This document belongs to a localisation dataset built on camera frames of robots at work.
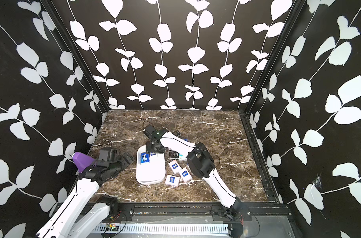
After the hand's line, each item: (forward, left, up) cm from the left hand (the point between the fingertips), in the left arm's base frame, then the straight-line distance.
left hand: (129, 159), depth 81 cm
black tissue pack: (+6, -24, -9) cm, 27 cm away
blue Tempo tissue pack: (+5, -7, -8) cm, 11 cm away
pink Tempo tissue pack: (-2, -25, -8) cm, 27 cm away
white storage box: (-7, -12, -5) cm, 15 cm away
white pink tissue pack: (-7, -31, -8) cm, 33 cm away
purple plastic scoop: (-3, +21, +7) cm, 22 cm away
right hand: (+8, -9, -6) cm, 13 cm away
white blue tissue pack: (-10, -24, -8) cm, 27 cm away
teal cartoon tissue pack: (+4, -30, -9) cm, 31 cm away
